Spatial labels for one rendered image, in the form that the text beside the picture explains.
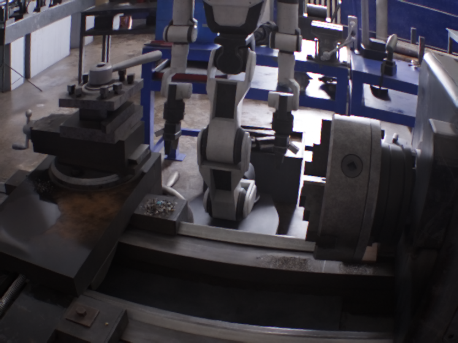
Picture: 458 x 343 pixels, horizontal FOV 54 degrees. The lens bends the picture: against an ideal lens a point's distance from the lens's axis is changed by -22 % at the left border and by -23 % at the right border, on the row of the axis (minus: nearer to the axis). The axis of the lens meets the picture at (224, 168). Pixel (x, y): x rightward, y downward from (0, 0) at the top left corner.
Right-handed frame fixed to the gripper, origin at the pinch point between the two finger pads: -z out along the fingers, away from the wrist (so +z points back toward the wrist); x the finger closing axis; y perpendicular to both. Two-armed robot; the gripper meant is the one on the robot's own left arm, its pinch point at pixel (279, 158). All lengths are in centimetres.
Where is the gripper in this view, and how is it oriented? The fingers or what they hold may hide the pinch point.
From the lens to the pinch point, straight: 223.0
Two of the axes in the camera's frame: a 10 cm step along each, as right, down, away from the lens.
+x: -2.1, 2.4, -9.5
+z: 0.8, -9.6, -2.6
